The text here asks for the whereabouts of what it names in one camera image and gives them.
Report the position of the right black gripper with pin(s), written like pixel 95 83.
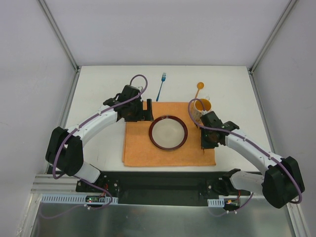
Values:
pixel 205 138

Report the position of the white floral mug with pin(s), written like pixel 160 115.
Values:
pixel 200 107

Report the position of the left aluminium frame post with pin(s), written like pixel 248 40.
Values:
pixel 48 14

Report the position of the white cable duct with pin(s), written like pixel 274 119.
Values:
pixel 77 199
pixel 220 203

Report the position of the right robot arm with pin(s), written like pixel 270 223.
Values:
pixel 279 179

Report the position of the aluminium frame post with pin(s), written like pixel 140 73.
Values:
pixel 48 14
pixel 273 34

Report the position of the left white cable duct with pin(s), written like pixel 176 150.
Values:
pixel 77 199

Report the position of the right white cable duct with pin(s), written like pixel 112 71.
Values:
pixel 220 203

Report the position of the orange cloth placemat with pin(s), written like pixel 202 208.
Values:
pixel 139 151

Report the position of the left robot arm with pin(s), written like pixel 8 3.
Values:
pixel 65 148

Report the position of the right aluminium frame post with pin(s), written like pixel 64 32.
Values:
pixel 273 34

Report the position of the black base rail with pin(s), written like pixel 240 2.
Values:
pixel 156 188

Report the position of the aluminium front rail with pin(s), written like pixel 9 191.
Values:
pixel 46 184

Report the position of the blue metal fork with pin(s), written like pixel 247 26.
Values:
pixel 163 78

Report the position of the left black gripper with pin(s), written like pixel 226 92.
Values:
pixel 144 114

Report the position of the red rimmed plate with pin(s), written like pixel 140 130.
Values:
pixel 168 133

